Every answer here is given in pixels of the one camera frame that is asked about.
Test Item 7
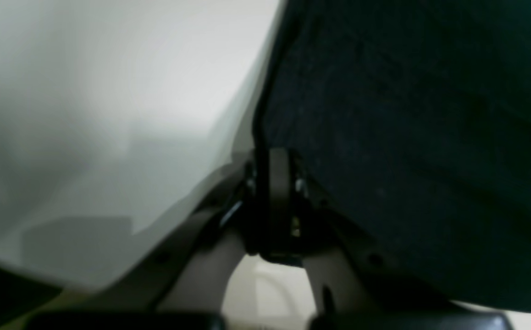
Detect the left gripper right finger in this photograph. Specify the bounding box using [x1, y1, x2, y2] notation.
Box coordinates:
[268, 148, 512, 330]

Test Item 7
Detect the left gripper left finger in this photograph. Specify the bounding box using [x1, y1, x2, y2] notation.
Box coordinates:
[27, 152, 266, 330]

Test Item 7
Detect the black T-shirt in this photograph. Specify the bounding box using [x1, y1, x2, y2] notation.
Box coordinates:
[254, 0, 531, 313]

